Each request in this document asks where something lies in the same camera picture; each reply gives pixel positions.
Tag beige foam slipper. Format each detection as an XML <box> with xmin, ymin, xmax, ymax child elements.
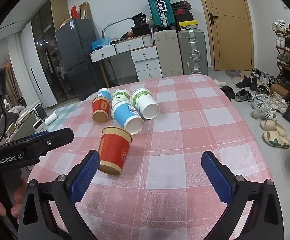
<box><xmin>260</xmin><ymin>119</ymin><xmax>288</xmax><ymax>138</ymax></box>
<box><xmin>262</xmin><ymin>130</ymin><xmax>290</xmax><ymax>149</ymax></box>

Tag pink checked cloth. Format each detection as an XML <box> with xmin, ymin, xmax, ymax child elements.
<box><xmin>26</xmin><ymin>74</ymin><xmax>273</xmax><ymax>240</ymax></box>

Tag silver suitcase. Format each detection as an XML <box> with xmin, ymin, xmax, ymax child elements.
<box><xmin>177</xmin><ymin>29</ymin><xmax>209</xmax><ymax>76</ymax></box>

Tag blue paper cup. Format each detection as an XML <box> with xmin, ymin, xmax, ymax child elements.
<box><xmin>110</xmin><ymin>99</ymin><xmax>145</xmax><ymax>135</ymax></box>
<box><xmin>96</xmin><ymin>88</ymin><xmax>113</xmax><ymax>101</ymax></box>

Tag white wardrobe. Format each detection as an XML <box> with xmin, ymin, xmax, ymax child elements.
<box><xmin>20</xmin><ymin>21</ymin><xmax>58</xmax><ymax>108</ymax></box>

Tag open cardboard box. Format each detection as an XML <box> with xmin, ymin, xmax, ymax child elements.
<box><xmin>79</xmin><ymin>2</ymin><xmax>91</xmax><ymax>20</ymax></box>

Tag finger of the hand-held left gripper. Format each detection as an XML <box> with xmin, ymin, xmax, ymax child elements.
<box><xmin>7</xmin><ymin>127</ymin><xmax>75</xmax><ymax>158</ymax></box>

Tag wooden door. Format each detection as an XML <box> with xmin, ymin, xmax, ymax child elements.
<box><xmin>195</xmin><ymin>0</ymin><xmax>253</xmax><ymax>71</ymax></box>

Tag beige suitcase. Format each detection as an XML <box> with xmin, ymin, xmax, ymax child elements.
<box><xmin>153</xmin><ymin>29</ymin><xmax>184</xmax><ymax>78</ymax></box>

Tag small cardboard box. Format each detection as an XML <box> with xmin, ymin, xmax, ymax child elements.
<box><xmin>270</xmin><ymin>83</ymin><xmax>290</xmax><ymax>99</ymax></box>

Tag white slipper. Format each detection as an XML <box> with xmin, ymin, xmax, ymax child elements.
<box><xmin>213</xmin><ymin>78</ymin><xmax>228</xmax><ymax>88</ymax></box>

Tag black and red shoe box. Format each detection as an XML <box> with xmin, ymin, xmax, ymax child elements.
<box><xmin>172</xmin><ymin>7</ymin><xmax>193</xmax><ymax>16</ymax></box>

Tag group of assorted sneakers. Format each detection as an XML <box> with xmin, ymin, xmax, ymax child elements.
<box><xmin>235</xmin><ymin>67</ymin><xmax>290</xmax><ymax>122</ymax></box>

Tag black slipper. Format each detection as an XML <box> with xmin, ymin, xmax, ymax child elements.
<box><xmin>221</xmin><ymin>86</ymin><xmax>236</xmax><ymax>101</ymax></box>

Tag white drawer unit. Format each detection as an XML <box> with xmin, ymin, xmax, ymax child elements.
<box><xmin>130</xmin><ymin>46</ymin><xmax>163</xmax><ymax>82</ymax></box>

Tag small grey rug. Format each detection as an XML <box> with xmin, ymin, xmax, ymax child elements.
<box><xmin>225</xmin><ymin>69</ymin><xmax>246</xmax><ymax>79</ymax></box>

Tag dark grey refrigerator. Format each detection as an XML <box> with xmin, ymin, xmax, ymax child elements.
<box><xmin>54</xmin><ymin>18</ymin><xmax>98</xmax><ymax>101</ymax></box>

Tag wooden shoe rack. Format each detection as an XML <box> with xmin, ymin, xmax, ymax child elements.
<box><xmin>271</xmin><ymin>27</ymin><xmax>290</xmax><ymax>93</ymax></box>

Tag red paper cup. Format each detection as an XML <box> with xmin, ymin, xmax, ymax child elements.
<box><xmin>98</xmin><ymin>126</ymin><xmax>133</xmax><ymax>176</ymax></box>
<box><xmin>92</xmin><ymin>96</ymin><xmax>111</xmax><ymax>124</ymax></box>

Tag brown curtain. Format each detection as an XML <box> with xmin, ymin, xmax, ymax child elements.
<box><xmin>4</xmin><ymin>63</ymin><xmax>23</xmax><ymax>106</ymax></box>

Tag blue plastic bag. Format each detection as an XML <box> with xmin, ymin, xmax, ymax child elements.
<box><xmin>92</xmin><ymin>37</ymin><xmax>110</xmax><ymax>51</ymax></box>

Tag white paper roll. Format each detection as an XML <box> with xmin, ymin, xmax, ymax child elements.
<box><xmin>44</xmin><ymin>112</ymin><xmax>58</xmax><ymax>125</ymax></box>

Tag white desk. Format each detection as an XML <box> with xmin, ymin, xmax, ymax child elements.
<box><xmin>89</xmin><ymin>35</ymin><xmax>158</xmax><ymax>88</ymax></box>

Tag white storage box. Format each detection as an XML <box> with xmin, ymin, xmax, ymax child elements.
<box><xmin>32</xmin><ymin>103</ymin><xmax>47</xmax><ymax>131</ymax></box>

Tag person's left hand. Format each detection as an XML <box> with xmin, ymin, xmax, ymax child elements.
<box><xmin>0</xmin><ymin>177</ymin><xmax>28</xmax><ymax>221</ymax></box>

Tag brown glass door cabinet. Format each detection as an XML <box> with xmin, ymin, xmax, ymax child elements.
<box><xmin>31</xmin><ymin>0</ymin><xmax>71</xmax><ymax>106</ymax></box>

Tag plain black shoe box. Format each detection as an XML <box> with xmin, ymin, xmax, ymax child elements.
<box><xmin>173</xmin><ymin>13</ymin><xmax>194</xmax><ymax>23</ymax></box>

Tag grey curved desk lamp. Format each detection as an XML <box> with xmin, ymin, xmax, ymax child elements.
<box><xmin>102</xmin><ymin>18</ymin><xmax>133</xmax><ymax>40</ymax></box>

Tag green patterned paper cup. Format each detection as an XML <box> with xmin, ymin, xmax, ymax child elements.
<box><xmin>112</xmin><ymin>89</ymin><xmax>132</xmax><ymax>103</ymax></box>
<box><xmin>130</xmin><ymin>88</ymin><xmax>160</xmax><ymax>120</ymax></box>

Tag teal suitcase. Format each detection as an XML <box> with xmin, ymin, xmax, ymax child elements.
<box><xmin>145</xmin><ymin>0</ymin><xmax>175</xmax><ymax>29</ymax></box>

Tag rows of shelved shoes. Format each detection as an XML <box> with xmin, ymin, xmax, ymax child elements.
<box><xmin>271</xmin><ymin>19</ymin><xmax>290</xmax><ymax>79</ymax></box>

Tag yellow and black shoe box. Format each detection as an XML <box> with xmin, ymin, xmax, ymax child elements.
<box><xmin>178</xmin><ymin>20</ymin><xmax>199</xmax><ymax>31</ymax></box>

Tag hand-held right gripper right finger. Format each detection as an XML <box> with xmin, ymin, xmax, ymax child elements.
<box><xmin>201</xmin><ymin>151</ymin><xmax>284</xmax><ymax>240</ymax></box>

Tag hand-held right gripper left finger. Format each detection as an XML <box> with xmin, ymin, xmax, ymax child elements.
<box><xmin>18</xmin><ymin>149</ymin><xmax>101</xmax><ymax>240</ymax></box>

